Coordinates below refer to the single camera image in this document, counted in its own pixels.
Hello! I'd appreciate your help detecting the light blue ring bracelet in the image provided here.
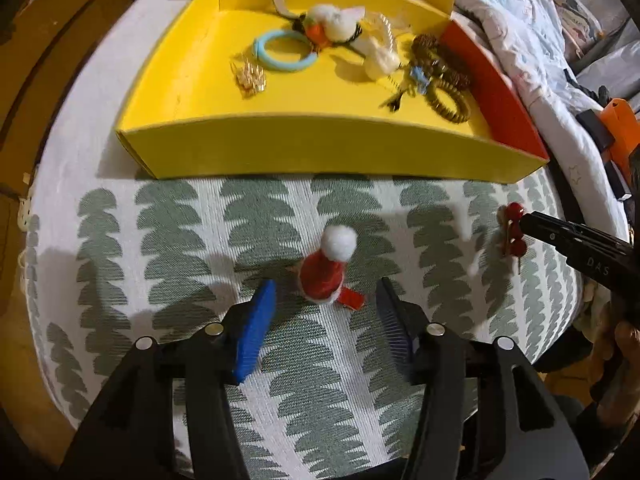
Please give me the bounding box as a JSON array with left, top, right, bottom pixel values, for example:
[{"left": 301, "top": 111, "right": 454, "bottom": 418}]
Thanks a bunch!
[{"left": 252, "top": 28, "right": 320, "bottom": 73}]

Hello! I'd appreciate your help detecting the blue plastic hair clip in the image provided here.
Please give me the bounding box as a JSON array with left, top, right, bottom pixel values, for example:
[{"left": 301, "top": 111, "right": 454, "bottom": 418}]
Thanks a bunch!
[{"left": 409, "top": 65, "right": 431, "bottom": 96}]

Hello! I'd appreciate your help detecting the red candied berry hair stick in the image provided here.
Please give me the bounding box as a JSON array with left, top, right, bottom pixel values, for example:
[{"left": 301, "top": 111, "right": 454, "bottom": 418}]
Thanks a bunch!
[{"left": 497, "top": 202, "right": 527, "bottom": 272}]

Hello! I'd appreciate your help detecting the yellow cardboard box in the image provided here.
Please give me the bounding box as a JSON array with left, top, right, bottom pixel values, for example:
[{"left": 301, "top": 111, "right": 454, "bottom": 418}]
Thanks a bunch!
[{"left": 115, "top": 0, "right": 548, "bottom": 183}]

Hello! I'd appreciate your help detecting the red santa hat hair clip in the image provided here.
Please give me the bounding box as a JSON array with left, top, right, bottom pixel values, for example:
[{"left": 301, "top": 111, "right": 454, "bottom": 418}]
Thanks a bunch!
[{"left": 297, "top": 224, "right": 366, "bottom": 311}]

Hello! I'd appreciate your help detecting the clear pearl hair claw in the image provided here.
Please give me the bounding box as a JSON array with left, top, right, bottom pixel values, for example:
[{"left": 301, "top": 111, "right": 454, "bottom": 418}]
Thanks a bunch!
[{"left": 366, "top": 11, "right": 412, "bottom": 70}]

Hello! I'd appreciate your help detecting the white floral duvet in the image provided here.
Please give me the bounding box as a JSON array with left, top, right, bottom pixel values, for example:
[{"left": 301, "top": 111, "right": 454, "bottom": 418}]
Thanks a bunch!
[{"left": 456, "top": 0, "right": 629, "bottom": 242}]

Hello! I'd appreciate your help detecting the white garlic shaped hair clip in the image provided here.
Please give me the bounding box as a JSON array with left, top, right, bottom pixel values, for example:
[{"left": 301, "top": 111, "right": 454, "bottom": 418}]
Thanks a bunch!
[{"left": 362, "top": 48, "right": 400, "bottom": 80}]

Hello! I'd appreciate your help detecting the brown rudraksha bead bracelet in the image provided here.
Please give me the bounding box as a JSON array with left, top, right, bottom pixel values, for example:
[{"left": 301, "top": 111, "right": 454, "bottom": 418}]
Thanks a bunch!
[{"left": 409, "top": 32, "right": 474, "bottom": 92}]

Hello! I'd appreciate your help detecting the wooden wardrobe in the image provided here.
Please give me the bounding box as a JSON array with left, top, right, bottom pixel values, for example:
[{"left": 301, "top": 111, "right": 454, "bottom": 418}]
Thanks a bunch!
[{"left": 1, "top": 0, "right": 134, "bottom": 200}]

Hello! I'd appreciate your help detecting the white bunny pompom hair clip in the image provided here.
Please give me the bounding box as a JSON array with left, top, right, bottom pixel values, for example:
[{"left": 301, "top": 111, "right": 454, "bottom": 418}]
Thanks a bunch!
[{"left": 302, "top": 3, "right": 366, "bottom": 51}]

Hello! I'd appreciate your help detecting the orange plastic bin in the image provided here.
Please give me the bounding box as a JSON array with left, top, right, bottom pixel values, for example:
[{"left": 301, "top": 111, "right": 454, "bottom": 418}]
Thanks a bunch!
[{"left": 600, "top": 99, "right": 640, "bottom": 184}]

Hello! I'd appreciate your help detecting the olive spiral hair tie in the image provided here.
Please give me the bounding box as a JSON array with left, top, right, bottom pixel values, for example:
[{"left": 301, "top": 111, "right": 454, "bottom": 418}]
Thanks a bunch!
[{"left": 424, "top": 79, "right": 474, "bottom": 125}]

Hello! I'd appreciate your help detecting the black box on bed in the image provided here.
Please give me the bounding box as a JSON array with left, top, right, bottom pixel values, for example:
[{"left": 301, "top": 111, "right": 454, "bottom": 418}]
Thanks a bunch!
[{"left": 576, "top": 110, "right": 631, "bottom": 202}]

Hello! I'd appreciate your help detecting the green leaf patterned bedsheet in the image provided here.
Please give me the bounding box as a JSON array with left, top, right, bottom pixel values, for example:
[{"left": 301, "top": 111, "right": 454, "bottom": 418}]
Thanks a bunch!
[{"left": 22, "top": 0, "right": 632, "bottom": 480}]

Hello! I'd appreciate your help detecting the gold chain brooch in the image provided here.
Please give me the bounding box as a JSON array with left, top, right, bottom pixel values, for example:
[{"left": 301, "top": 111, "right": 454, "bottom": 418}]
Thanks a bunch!
[{"left": 230, "top": 58, "right": 267, "bottom": 98}]

